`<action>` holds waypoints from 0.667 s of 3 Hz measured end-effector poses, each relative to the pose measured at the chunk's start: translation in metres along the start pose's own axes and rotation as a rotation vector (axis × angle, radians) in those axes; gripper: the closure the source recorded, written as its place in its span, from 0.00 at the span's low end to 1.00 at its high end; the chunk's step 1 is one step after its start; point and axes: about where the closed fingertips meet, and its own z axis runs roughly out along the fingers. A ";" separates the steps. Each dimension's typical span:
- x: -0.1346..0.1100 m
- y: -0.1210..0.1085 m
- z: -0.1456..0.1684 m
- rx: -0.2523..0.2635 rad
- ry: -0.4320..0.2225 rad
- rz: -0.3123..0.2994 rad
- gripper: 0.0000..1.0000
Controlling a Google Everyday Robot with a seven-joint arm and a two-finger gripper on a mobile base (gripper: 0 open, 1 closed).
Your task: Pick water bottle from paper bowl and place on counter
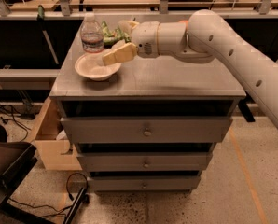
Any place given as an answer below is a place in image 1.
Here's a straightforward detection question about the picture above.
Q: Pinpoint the clear plastic water bottle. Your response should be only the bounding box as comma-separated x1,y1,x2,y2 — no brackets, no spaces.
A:
80,13,104,53

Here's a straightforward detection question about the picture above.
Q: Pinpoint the bottom grey drawer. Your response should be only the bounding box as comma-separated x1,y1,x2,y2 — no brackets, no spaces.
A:
88,176,201,192

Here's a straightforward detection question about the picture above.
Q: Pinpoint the middle grey drawer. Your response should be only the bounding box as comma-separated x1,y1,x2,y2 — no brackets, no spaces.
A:
77,152,212,172

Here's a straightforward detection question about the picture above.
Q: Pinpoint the grey drawer cabinet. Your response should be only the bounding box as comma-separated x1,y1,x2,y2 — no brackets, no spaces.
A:
49,14,247,194

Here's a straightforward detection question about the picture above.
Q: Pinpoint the grey drawer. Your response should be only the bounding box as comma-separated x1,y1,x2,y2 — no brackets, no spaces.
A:
88,176,201,192
61,117,232,144
77,152,212,172

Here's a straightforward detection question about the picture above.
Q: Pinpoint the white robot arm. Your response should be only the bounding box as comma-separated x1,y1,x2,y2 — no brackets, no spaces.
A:
102,10,278,129

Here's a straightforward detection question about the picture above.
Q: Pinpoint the white paper bowl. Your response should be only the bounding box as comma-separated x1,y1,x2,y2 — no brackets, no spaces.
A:
75,53,121,81

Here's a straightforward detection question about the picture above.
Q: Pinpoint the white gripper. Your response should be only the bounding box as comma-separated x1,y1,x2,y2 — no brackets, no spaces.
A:
102,20,160,65

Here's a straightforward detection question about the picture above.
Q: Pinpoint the green chip bag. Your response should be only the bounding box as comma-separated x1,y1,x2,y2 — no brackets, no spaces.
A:
101,21,131,47

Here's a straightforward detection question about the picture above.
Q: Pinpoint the black floor cable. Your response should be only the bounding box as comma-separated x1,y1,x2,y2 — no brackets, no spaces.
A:
7,171,90,220

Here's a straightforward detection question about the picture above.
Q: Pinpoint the dark brown chair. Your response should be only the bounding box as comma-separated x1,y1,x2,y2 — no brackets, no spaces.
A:
0,121,39,219

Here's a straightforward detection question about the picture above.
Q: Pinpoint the top grey drawer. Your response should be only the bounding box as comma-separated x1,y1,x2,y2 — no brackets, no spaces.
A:
61,117,232,144

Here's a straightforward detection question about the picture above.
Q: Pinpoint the green handled tool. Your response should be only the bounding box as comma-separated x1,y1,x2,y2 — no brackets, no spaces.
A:
37,5,59,64

